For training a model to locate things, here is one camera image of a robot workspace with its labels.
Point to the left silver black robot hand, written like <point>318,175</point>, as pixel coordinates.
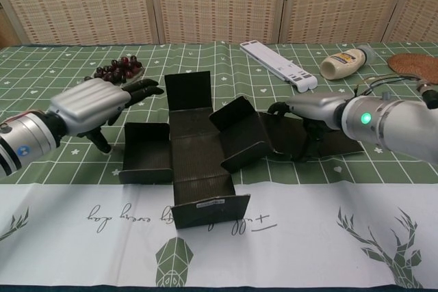
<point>89,104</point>

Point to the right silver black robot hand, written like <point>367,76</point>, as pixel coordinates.
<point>318,107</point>

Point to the black cardboard folding box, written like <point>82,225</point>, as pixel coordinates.
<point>195,155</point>

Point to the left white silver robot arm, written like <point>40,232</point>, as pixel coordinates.
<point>24,145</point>

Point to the bunch of dark red grapes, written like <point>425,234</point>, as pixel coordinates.
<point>116,68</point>

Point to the cream mayonnaise squeeze bottle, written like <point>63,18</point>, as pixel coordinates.
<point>342,63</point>

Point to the white folding laptop stand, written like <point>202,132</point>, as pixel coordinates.
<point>273,63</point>

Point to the round woven rattan coaster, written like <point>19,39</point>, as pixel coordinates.
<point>410,63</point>

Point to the green checked tablecloth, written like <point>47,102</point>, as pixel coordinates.
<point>68,237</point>

